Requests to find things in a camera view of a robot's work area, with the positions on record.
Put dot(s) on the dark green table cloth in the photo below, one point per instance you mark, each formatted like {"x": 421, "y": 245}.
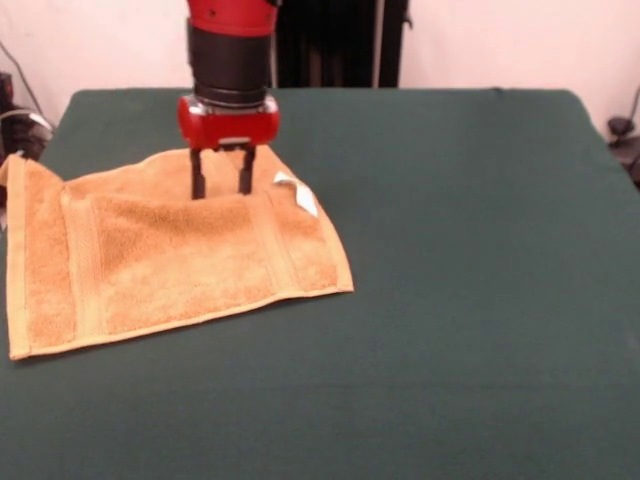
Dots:
{"x": 450, "y": 300}

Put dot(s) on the black stand base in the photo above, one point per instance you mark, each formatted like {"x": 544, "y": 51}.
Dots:
{"x": 620, "y": 125}
{"x": 20, "y": 135}

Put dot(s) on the tall black stand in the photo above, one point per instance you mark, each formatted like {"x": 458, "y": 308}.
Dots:
{"x": 340, "y": 45}

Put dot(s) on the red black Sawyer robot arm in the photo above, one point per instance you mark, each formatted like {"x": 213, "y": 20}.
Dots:
{"x": 230, "y": 50}

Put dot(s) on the tan terry towel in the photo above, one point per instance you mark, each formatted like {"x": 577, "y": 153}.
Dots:
{"x": 175, "y": 260}

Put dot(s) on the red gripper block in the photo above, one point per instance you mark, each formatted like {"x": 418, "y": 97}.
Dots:
{"x": 225, "y": 130}

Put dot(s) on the small black box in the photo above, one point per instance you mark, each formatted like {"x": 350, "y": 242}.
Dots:
{"x": 5, "y": 90}

